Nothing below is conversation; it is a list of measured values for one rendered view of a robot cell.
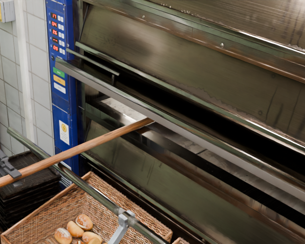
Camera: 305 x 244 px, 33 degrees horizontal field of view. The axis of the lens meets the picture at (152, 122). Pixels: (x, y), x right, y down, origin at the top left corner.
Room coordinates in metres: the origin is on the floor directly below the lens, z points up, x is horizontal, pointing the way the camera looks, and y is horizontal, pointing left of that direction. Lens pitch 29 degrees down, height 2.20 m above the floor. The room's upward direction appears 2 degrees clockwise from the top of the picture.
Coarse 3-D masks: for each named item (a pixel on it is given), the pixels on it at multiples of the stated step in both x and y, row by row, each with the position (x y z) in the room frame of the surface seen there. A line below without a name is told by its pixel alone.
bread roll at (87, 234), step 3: (87, 231) 1.78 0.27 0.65; (84, 234) 1.77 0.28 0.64; (87, 234) 1.76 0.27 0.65; (90, 234) 1.76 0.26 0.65; (93, 234) 1.76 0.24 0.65; (96, 234) 1.76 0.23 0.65; (84, 237) 1.76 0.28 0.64; (87, 237) 1.75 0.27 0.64; (90, 237) 1.75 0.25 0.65; (93, 237) 1.75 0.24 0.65; (96, 237) 1.75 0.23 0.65; (99, 237) 1.75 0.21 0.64; (84, 240) 1.75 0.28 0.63; (87, 240) 1.74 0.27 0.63; (87, 243) 1.74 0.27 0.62
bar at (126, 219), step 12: (12, 132) 1.75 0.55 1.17; (24, 144) 1.67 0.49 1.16; (48, 156) 1.58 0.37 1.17; (60, 168) 1.51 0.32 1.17; (72, 180) 1.45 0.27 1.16; (84, 180) 1.44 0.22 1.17; (96, 192) 1.37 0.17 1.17; (108, 204) 1.32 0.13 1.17; (120, 216) 1.26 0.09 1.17; (132, 216) 1.26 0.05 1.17; (120, 228) 1.25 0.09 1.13; (144, 228) 1.20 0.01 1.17; (120, 240) 1.24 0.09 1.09; (156, 240) 1.16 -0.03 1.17
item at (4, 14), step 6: (0, 0) 2.39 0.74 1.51; (6, 0) 2.40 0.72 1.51; (12, 0) 2.41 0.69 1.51; (0, 6) 2.37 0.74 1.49; (6, 6) 2.38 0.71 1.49; (12, 6) 2.40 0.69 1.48; (0, 12) 2.37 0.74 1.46; (6, 12) 2.38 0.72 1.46; (12, 12) 2.40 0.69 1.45; (0, 18) 2.37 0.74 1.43; (6, 18) 2.38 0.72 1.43; (12, 18) 2.40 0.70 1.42
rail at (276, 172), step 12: (60, 60) 1.89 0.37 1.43; (84, 72) 1.78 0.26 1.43; (108, 84) 1.67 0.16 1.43; (132, 96) 1.58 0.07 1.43; (156, 108) 1.50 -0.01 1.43; (168, 120) 1.45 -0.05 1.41; (180, 120) 1.42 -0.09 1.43; (192, 132) 1.38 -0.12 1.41; (204, 132) 1.35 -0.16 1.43; (216, 144) 1.31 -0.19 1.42; (228, 144) 1.29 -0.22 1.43; (240, 156) 1.24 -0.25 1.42; (252, 156) 1.23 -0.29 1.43; (264, 168) 1.18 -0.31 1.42; (276, 168) 1.17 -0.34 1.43; (288, 180) 1.13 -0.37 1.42; (300, 180) 1.12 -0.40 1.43
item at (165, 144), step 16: (96, 112) 1.96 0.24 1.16; (112, 112) 1.93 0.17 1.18; (144, 128) 1.80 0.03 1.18; (144, 144) 1.74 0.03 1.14; (160, 144) 1.68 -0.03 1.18; (176, 144) 1.69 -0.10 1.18; (176, 160) 1.62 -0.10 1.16; (192, 160) 1.58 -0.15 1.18; (208, 176) 1.50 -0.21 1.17; (224, 176) 1.49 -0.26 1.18; (240, 192) 1.40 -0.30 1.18; (256, 192) 1.40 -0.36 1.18; (256, 208) 1.35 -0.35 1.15; (272, 208) 1.32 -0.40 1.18; (288, 208) 1.32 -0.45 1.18; (288, 224) 1.26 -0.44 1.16; (304, 224) 1.25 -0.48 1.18
